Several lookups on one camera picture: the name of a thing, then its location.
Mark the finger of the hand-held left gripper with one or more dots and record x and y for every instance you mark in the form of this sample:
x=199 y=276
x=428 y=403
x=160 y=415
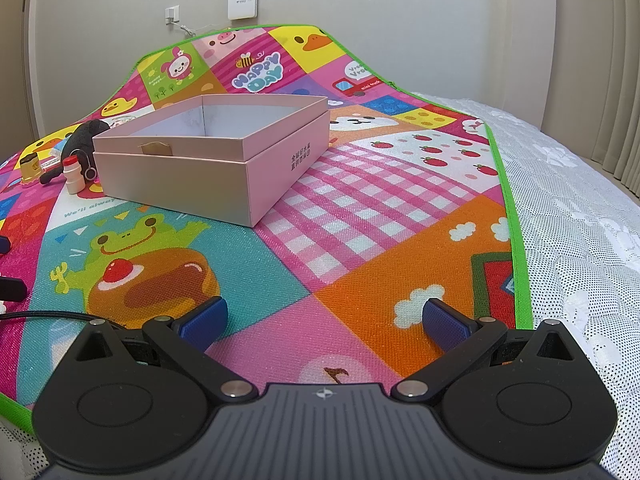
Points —
x=12 y=289
x=4 y=246

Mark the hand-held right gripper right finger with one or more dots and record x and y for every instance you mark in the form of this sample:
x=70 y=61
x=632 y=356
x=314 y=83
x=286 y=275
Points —
x=442 y=325

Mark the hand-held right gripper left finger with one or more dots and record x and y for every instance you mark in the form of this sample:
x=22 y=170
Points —
x=205 y=322

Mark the white toy bottle red cap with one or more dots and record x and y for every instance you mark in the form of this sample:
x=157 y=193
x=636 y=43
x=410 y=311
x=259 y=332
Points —
x=74 y=177

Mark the pink cardboard box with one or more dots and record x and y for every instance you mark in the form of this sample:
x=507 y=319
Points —
x=200 y=180

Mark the brown toy jar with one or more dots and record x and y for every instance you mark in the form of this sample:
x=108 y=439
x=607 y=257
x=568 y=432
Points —
x=30 y=170

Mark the black plush toy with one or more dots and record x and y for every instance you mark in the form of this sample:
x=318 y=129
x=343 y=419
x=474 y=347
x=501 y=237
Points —
x=82 y=140

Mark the white patterned bed cover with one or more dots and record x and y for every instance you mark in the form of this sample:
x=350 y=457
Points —
x=575 y=235

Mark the colourful cartoon play mat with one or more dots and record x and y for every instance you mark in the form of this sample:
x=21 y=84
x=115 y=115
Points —
x=350 y=185

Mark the beige curtain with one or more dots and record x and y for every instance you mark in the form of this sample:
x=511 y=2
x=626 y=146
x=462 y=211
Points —
x=600 y=85

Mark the grey door frame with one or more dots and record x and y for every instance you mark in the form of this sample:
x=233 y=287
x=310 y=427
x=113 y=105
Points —
x=30 y=70

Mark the white wall socket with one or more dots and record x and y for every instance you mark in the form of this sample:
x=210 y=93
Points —
x=171 y=14

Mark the white wall device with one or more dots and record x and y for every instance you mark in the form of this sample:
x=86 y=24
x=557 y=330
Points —
x=242 y=2

